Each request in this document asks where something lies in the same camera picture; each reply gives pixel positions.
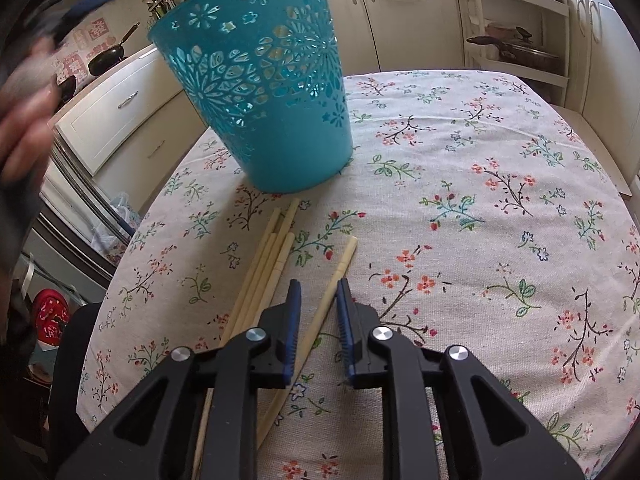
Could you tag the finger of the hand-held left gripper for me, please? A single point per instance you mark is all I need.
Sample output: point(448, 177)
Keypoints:
point(92, 5)

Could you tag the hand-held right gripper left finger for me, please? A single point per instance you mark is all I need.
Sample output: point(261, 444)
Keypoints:
point(292, 330)

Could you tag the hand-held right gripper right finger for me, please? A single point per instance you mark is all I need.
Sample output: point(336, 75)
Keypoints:
point(346, 330)

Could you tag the pale bamboo chopstick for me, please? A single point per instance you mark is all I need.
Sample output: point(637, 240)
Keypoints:
point(324, 305)

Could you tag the pile of wooden chopsticks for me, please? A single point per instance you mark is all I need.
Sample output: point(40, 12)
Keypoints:
point(260, 270)

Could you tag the teal perforated plastic basket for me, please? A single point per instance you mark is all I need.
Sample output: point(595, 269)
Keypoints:
point(280, 150)

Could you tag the person's left hand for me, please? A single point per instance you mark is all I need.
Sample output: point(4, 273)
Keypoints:
point(27, 130)

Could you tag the black wok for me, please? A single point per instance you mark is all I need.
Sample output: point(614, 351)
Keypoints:
point(107, 57)

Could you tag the white kitchen base cabinets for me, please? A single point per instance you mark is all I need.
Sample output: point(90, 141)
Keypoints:
point(125, 110)

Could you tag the floral tablecloth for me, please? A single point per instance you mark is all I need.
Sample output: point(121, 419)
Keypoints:
point(450, 260)

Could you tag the red printed bag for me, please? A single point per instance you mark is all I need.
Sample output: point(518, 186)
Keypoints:
point(50, 315)

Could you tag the white step stool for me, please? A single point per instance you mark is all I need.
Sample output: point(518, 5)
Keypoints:
point(590, 145)

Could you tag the lidded cooking pot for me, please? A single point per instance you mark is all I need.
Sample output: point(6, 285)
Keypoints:
point(525, 55)

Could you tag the white trolley cart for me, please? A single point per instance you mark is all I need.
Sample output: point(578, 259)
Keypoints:
point(520, 10)

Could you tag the grey sliding door frame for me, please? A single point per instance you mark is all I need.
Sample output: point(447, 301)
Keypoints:
point(75, 180)

